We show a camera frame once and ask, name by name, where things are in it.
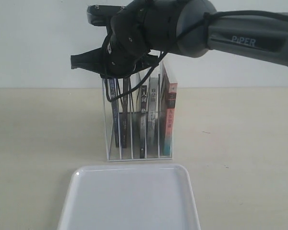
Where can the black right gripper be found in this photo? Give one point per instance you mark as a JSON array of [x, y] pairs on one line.
[[138, 28]]

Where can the blue moon sixpence book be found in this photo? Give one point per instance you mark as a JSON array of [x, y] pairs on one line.
[[114, 105]]

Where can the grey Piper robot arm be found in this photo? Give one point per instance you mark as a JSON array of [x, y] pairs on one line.
[[187, 28]]

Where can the red teal spine book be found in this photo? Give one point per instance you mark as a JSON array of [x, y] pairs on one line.
[[168, 104]]

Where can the grey white spine book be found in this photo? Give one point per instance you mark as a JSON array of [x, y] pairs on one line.
[[152, 104]]

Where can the black grey spine book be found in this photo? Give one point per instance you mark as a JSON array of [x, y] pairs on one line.
[[143, 100]]

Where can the dark brown spine book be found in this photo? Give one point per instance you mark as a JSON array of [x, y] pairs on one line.
[[124, 113]]

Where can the white plastic tray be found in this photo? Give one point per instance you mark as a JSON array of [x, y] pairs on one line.
[[155, 196]]

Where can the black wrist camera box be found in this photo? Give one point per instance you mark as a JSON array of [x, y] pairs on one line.
[[100, 15]]

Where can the white wire book rack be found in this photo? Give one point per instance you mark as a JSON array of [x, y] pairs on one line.
[[132, 152]]

